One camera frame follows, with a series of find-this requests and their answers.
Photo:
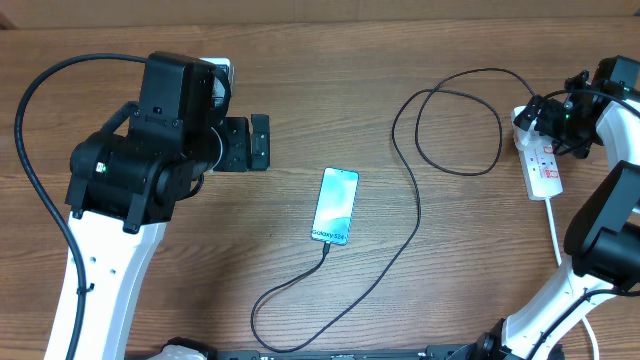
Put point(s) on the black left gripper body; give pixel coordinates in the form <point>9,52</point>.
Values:
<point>235,145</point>

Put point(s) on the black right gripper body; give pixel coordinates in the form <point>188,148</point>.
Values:
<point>567,128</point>

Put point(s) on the blue Galaxy smartphone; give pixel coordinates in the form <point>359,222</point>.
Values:
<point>334,211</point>

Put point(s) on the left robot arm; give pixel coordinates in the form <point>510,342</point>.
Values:
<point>125,181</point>

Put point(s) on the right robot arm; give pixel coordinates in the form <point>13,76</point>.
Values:
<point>601,246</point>

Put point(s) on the white charger adapter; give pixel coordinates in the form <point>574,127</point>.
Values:
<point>527,140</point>

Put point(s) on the white power strip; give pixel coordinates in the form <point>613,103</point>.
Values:
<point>540,170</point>

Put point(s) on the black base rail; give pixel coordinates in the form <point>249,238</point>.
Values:
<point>182,348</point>

